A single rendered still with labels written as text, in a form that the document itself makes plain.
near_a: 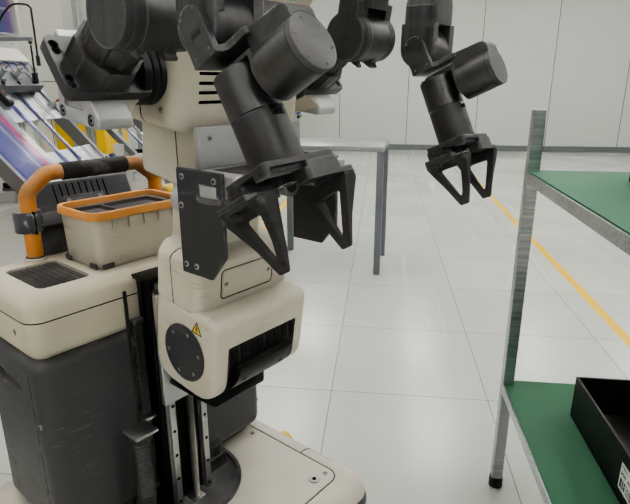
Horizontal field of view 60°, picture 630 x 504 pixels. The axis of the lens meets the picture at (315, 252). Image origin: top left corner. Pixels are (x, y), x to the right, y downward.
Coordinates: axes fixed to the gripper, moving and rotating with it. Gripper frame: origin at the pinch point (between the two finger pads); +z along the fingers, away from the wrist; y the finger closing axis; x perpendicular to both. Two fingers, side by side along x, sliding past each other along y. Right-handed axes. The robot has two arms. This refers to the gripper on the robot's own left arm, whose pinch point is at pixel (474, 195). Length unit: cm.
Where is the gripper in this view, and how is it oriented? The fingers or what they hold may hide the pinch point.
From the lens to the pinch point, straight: 91.0
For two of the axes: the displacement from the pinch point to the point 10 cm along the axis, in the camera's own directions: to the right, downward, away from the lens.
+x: -7.4, 2.5, 6.2
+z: 3.1, 9.5, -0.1
